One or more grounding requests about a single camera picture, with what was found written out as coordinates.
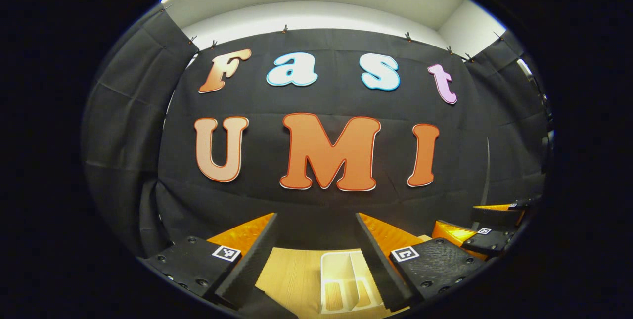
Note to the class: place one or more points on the grey metal pole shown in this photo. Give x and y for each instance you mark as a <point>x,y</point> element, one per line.
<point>487,170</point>

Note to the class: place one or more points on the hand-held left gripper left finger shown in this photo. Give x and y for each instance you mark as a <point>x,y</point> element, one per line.
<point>247,264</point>

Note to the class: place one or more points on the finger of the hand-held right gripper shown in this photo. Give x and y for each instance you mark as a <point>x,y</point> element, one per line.
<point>499,215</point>
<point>494,242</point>

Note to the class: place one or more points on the white bookshelf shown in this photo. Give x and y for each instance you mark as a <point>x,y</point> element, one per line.
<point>341,264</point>

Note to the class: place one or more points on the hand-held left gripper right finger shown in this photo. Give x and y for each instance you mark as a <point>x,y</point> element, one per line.
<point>381,267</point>

